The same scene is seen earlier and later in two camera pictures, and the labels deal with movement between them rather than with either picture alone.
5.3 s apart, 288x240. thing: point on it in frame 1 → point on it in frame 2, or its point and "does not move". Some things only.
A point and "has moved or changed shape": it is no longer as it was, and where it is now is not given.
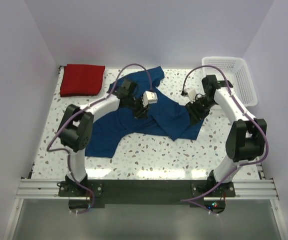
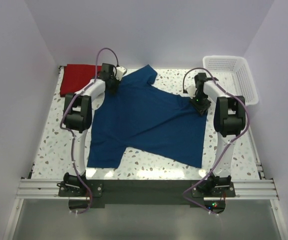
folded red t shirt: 80,80 does not move
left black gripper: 142,113 → 113,91
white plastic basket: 237,74 does not move
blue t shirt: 170,116 has moved or changed shape
